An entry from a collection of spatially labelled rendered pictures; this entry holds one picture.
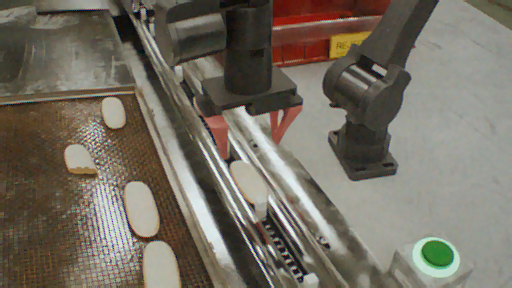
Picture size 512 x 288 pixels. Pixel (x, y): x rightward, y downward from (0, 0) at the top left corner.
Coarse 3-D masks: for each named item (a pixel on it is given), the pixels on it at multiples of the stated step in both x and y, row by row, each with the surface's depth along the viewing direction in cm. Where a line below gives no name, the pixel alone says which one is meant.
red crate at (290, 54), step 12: (336, 12) 127; (348, 12) 128; (276, 24) 118; (288, 24) 119; (276, 48) 94; (288, 48) 95; (300, 48) 96; (312, 48) 97; (324, 48) 99; (276, 60) 96; (288, 60) 97; (300, 60) 98; (312, 60) 99; (324, 60) 100
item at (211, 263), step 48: (0, 96) 65; (48, 96) 69; (96, 96) 72; (144, 96) 72; (0, 144) 56; (48, 144) 59; (96, 144) 61; (144, 144) 63; (0, 192) 48; (96, 192) 52; (0, 240) 42; (48, 240) 44; (96, 240) 46; (192, 240) 48
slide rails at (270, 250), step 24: (144, 24) 113; (168, 72) 90; (192, 120) 75; (240, 144) 69; (216, 168) 65; (240, 192) 61; (288, 216) 57; (264, 240) 54; (288, 240) 54; (312, 264) 50
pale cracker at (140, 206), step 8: (128, 184) 54; (136, 184) 53; (144, 184) 54; (128, 192) 52; (136, 192) 52; (144, 192) 52; (128, 200) 51; (136, 200) 51; (144, 200) 51; (152, 200) 52; (128, 208) 50; (136, 208) 50; (144, 208) 50; (152, 208) 50; (128, 216) 49; (136, 216) 49; (144, 216) 49; (152, 216) 49; (136, 224) 48; (144, 224) 48; (152, 224) 48; (136, 232) 47; (144, 232) 47; (152, 232) 48
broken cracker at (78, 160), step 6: (66, 150) 57; (72, 150) 57; (78, 150) 57; (84, 150) 57; (66, 156) 56; (72, 156) 56; (78, 156) 56; (84, 156) 56; (90, 156) 57; (66, 162) 55; (72, 162) 55; (78, 162) 55; (84, 162) 55; (90, 162) 55; (72, 168) 54; (78, 168) 54; (84, 168) 54; (90, 168) 54; (96, 168) 55
